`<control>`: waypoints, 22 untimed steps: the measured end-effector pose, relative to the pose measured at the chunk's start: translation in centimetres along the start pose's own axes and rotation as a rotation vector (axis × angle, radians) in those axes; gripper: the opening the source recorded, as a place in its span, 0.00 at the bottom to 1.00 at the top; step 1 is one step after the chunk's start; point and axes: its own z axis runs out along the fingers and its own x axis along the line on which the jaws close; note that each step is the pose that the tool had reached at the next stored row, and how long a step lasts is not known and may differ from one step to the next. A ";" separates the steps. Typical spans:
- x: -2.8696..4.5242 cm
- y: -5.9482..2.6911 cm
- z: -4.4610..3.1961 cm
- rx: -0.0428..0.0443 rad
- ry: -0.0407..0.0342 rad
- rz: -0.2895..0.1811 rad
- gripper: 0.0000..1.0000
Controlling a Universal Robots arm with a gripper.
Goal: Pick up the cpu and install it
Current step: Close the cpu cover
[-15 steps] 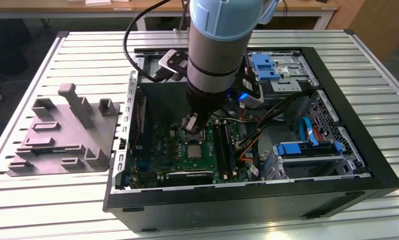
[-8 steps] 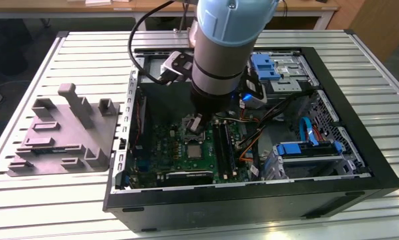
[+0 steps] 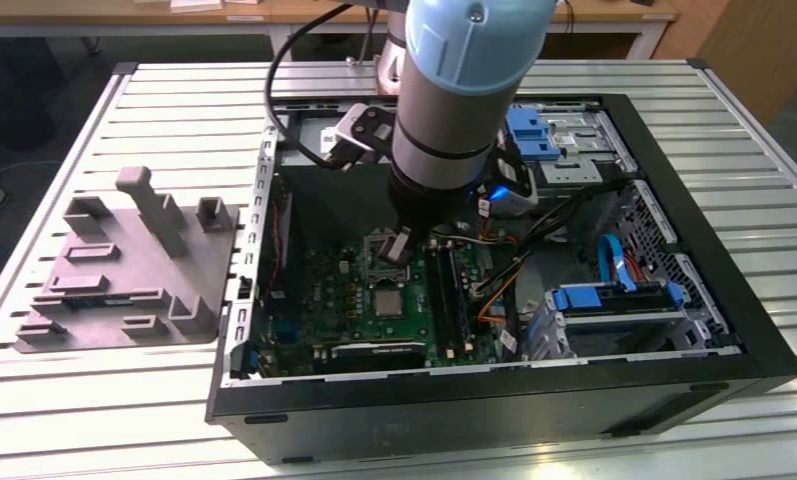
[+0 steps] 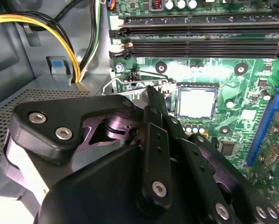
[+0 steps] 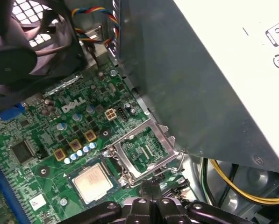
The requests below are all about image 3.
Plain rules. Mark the CPU socket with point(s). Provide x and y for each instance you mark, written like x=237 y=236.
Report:
x=406 y=306

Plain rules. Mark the silver disk bay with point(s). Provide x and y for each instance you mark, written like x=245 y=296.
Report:
x=571 y=172
x=631 y=318

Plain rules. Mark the blue drive carrier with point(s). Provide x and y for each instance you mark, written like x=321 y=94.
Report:
x=534 y=140

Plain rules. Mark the silver CPU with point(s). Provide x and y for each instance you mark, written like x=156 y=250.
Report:
x=388 y=303

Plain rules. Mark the RAM stick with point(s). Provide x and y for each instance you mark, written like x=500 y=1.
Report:
x=97 y=301

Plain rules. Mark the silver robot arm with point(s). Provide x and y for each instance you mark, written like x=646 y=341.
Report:
x=451 y=125

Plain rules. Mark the grey power supply unit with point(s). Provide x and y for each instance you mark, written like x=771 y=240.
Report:
x=331 y=200

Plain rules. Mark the black RAM slot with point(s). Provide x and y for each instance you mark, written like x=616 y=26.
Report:
x=458 y=300
x=438 y=295

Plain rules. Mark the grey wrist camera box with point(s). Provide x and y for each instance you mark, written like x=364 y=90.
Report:
x=353 y=125
x=520 y=197

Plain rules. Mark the black graphics card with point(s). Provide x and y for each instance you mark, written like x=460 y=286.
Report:
x=373 y=354

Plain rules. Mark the white box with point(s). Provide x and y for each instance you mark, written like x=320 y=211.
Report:
x=197 y=6

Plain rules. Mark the black PC case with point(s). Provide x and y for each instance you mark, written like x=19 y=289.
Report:
x=438 y=415

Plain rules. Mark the grey parts rack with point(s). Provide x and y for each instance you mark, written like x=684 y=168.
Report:
x=144 y=280

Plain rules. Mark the green motherboard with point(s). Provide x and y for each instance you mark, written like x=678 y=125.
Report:
x=333 y=325

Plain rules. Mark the black case fan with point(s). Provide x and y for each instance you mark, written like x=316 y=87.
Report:
x=287 y=275

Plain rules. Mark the wooden desk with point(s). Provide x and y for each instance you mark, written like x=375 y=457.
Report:
x=171 y=17

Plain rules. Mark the black office chair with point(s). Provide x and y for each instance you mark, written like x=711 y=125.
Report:
x=11 y=90

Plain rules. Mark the blue disk carrier with disk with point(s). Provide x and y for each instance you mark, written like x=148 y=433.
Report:
x=578 y=299

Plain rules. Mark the blue board connector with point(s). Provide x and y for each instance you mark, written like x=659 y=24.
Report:
x=285 y=334

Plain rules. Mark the wooden cabinet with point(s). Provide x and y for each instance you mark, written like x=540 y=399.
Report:
x=764 y=50

